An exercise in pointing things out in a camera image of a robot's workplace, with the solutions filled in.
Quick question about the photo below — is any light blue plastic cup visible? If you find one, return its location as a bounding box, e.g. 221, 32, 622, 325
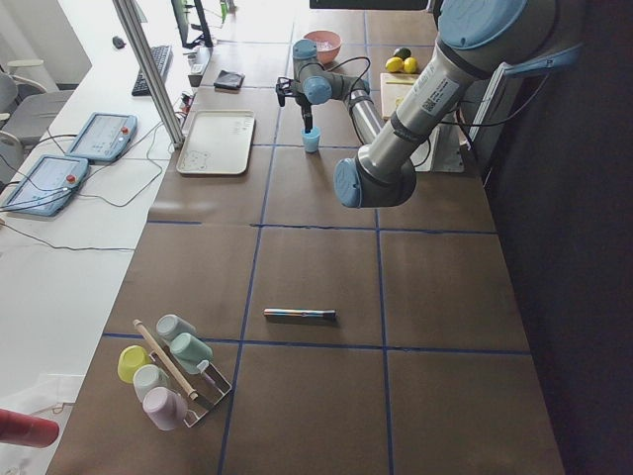
302, 126, 320, 153

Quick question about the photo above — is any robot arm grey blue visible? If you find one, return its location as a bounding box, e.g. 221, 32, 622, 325
276, 1, 585, 208

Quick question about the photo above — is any black monitor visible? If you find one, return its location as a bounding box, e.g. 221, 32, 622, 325
171, 0, 214, 49

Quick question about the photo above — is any aluminium frame post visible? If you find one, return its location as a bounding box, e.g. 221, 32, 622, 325
113, 0, 185, 149

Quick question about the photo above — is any blue teach pendant near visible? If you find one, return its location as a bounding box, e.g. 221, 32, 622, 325
1, 155, 90, 218

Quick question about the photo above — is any wooden cutting board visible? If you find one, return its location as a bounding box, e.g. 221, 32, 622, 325
380, 72, 418, 120

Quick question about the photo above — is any blue teach pendant far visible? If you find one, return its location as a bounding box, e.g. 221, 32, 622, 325
65, 113, 137, 163

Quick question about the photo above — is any red cylinder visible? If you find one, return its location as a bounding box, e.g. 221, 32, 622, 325
1, 409, 59, 448

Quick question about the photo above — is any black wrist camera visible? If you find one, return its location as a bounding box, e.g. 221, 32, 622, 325
275, 76, 297, 107

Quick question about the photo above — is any black keyboard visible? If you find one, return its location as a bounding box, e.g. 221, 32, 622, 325
131, 45, 175, 97

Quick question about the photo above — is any cream bear tray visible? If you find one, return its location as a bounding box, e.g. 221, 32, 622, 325
176, 110, 255, 175

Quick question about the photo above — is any yellow cup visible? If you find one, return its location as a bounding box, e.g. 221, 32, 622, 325
117, 345, 150, 384

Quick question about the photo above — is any wooden rack handle bar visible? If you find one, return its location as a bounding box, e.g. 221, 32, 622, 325
133, 319, 199, 401

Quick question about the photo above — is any white camera post with base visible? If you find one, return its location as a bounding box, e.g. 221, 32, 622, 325
410, 125, 465, 173

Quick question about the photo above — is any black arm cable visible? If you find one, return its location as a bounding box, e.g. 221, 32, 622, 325
325, 55, 374, 95

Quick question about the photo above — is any dark grey folded cloth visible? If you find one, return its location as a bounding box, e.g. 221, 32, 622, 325
214, 70, 245, 91

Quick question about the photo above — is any lilac pink cup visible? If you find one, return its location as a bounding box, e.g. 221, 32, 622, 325
142, 387, 188, 430

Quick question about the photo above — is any steel muddler black tip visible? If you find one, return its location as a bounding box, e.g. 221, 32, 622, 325
263, 308, 336, 321

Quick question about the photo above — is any yellow lemon right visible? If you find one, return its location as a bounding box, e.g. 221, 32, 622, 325
403, 56, 418, 74

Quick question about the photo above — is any green lime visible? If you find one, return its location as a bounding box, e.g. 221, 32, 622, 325
393, 47, 411, 60

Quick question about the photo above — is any pale white cup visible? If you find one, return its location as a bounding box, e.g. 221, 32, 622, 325
133, 364, 171, 403

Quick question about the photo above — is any mint green cup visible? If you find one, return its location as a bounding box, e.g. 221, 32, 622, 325
169, 332, 214, 375

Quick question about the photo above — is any blue teach pendant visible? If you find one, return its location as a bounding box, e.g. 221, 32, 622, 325
65, 113, 137, 163
1, 155, 90, 218

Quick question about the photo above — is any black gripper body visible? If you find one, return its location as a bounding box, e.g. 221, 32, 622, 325
296, 93, 313, 117

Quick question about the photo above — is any white plastic bag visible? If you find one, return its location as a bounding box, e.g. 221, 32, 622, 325
1, 374, 84, 474

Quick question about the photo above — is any pink bowl with ice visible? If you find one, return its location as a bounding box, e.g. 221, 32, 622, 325
304, 30, 342, 64

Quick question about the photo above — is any white wire cup rack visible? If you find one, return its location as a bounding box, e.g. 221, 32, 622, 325
149, 350, 232, 428

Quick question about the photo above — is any black computer mouse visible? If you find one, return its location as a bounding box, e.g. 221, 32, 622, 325
112, 36, 126, 49

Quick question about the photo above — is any grey-white cup upper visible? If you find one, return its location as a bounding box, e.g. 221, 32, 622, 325
155, 314, 197, 343

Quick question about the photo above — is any grey office chair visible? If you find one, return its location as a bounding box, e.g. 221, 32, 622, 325
1, 58, 73, 158

